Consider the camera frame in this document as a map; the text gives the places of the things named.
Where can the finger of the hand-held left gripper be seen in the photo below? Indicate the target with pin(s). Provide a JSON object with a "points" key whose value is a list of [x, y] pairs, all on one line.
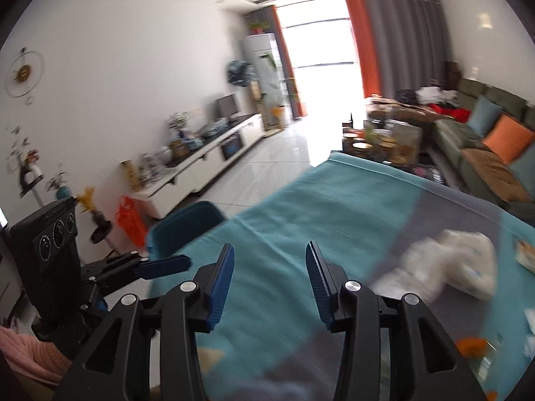
{"points": [[165, 267]]}

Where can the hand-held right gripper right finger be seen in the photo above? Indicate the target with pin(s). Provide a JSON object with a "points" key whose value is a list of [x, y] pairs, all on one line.
{"points": [[319, 286]]}

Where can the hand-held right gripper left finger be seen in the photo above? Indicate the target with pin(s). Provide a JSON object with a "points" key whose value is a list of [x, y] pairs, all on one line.
{"points": [[219, 290]]}

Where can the teal plastic bin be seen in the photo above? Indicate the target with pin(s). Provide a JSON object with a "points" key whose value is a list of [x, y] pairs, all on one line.
{"points": [[184, 227]]}

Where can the person's left forearm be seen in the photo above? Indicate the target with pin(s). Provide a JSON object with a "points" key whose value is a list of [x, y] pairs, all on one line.
{"points": [[29, 355]]}

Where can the orange plastic bag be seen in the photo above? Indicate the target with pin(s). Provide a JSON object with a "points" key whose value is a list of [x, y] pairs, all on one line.
{"points": [[131, 223]]}

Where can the black tiered plant stand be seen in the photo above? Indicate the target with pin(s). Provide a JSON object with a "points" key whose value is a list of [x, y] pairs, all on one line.
{"points": [[102, 232]]}

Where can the yellow flowers in dark vase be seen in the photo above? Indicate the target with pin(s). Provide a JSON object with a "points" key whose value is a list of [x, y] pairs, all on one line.
{"points": [[97, 216]]}

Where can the blue vase with sprigs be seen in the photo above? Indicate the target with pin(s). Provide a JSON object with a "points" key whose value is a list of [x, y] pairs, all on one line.
{"points": [[62, 192]]}

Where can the teal and grey tablecloth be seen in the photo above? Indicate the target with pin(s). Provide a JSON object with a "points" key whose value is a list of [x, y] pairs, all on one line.
{"points": [[271, 234]]}

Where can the tall gold box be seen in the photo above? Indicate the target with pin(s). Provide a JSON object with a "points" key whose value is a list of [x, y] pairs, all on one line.
{"points": [[131, 175]]}

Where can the clear glassware set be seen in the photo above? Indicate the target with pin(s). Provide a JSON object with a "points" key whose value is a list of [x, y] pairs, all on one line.
{"points": [[152, 167]]}

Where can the white tv cabinet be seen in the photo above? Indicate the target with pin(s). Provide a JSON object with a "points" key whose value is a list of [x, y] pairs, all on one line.
{"points": [[196, 171]]}

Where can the framed picture box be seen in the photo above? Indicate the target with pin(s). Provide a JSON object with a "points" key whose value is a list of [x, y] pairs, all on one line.
{"points": [[177, 148]]}

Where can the blue and white bowls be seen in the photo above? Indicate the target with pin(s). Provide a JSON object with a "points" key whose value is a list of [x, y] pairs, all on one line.
{"points": [[194, 141]]}

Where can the crumpled white tissue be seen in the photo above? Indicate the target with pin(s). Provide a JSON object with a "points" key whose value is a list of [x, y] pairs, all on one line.
{"points": [[451, 259]]}

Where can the small potted plant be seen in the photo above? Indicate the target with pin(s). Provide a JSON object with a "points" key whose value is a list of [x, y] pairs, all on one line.
{"points": [[177, 123]]}

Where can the cluttered coffee table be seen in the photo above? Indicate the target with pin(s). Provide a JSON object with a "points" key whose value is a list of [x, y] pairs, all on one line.
{"points": [[376, 142]]}

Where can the orange peel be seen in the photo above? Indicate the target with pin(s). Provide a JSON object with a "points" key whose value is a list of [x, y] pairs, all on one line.
{"points": [[470, 346]]}

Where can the yellow plant pot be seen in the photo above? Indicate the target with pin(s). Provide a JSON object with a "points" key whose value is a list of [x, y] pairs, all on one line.
{"points": [[279, 115]]}

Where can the brown cloth heap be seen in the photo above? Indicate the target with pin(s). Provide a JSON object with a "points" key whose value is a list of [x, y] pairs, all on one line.
{"points": [[397, 110]]}

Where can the green sofa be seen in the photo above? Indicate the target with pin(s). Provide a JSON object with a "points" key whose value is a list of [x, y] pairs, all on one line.
{"points": [[455, 142]]}

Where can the brown sofa blanket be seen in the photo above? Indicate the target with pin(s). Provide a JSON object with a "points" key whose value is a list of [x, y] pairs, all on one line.
{"points": [[493, 173]]}

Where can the fan with patterned cover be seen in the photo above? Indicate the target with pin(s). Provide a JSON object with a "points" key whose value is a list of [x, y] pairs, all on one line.
{"points": [[238, 73]]}

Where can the white standing air conditioner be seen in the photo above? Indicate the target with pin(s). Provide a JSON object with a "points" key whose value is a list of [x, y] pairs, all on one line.
{"points": [[261, 71]]}

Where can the red cloth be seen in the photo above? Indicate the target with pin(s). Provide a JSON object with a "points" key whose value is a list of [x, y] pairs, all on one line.
{"points": [[457, 113]]}

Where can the white clothes heap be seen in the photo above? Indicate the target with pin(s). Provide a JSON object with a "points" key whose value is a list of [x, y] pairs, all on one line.
{"points": [[432, 94]]}

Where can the orange and grey curtain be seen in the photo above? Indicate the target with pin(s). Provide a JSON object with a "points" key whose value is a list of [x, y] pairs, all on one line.
{"points": [[286, 62], [397, 46]]}

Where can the blue cushion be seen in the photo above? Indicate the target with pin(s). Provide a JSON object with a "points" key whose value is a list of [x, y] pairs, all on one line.
{"points": [[485, 115]]}

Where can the orange cushion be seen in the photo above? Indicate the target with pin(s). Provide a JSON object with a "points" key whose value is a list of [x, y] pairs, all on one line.
{"points": [[508, 138]]}

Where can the dark wooden cabinet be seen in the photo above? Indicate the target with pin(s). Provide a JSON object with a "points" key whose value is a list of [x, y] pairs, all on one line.
{"points": [[451, 73]]}

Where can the potted plant with red pot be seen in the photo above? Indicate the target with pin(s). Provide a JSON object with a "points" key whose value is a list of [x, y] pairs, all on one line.
{"points": [[257, 27]]}

